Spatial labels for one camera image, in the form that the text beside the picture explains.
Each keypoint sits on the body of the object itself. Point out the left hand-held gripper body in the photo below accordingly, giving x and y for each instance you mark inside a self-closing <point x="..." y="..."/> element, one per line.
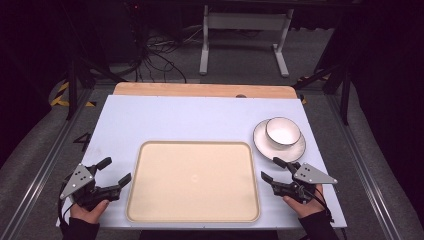
<point x="77" y="181"/>

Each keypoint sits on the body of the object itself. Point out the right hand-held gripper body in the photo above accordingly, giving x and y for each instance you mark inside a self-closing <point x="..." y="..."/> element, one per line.
<point x="310" y="175"/>

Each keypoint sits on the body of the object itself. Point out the white plate dark rim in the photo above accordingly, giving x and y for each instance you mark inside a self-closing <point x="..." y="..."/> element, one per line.
<point x="266" y="146"/>

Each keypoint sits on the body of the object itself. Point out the white bowl dark rim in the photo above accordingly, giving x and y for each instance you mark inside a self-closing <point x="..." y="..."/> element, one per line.
<point x="283" y="133"/>

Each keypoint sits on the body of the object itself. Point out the beige rectangular tray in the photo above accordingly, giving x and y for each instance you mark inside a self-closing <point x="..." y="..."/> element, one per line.
<point x="193" y="181"/>

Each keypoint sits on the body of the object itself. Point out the person's right hand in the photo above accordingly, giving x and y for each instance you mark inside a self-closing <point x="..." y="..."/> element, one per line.
<point x="308" y="208"/>

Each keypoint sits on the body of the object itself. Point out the person's left hand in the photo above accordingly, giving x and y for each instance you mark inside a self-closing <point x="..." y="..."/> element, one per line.
<point x="87" y="215"/>

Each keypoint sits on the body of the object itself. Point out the white table cover sheet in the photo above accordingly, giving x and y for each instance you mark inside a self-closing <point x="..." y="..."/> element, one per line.
<point x="173" y="120"/>

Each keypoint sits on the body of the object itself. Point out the black tripod stand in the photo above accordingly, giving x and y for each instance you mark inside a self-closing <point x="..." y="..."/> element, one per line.
<point x="72" y="90"/>
<point x="345" y="93"/>

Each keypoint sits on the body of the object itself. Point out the yellow black floor tape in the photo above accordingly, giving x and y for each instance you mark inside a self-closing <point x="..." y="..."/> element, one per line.
<point x="60" y="95"/>

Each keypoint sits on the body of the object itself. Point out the aluminium floor rail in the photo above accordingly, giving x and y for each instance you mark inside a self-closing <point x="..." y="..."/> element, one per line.
<point x="40" y="170"/>
<point x="363" y="166"/>

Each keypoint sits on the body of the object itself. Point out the white metal stand frame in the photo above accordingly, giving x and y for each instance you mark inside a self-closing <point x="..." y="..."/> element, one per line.
<point x="245" y="21"/>

